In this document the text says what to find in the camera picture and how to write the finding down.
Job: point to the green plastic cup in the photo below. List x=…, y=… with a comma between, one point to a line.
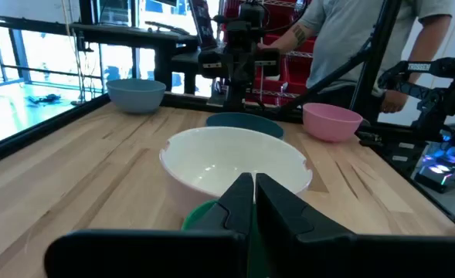
x=200, y=218

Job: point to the dark teal bowl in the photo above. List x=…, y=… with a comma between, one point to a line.
x=246, y=121

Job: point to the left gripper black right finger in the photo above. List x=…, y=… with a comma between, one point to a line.
x=289, y=224

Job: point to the device with coloured lights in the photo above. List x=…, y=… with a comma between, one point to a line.
x=439, y=173

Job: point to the person's hand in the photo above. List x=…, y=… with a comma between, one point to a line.
x=267, y=46
x=393, y=101

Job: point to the pink plate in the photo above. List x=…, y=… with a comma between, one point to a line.
x=327, y=123

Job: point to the black Trossen-labelled robot arm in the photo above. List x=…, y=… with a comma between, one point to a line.
x=439, y=96

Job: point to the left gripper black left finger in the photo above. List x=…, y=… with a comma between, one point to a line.
x=227, y=216

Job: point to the black desk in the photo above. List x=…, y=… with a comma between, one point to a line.
x=134, y=34

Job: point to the person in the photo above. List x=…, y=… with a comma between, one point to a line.
x=343, y=38

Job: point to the red bin shelf rack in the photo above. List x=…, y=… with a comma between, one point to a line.
x=296, y=69

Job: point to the light blue bowl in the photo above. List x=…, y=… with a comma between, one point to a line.
x=134, y=96

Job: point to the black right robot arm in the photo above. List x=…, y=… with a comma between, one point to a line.
x=238, y=58

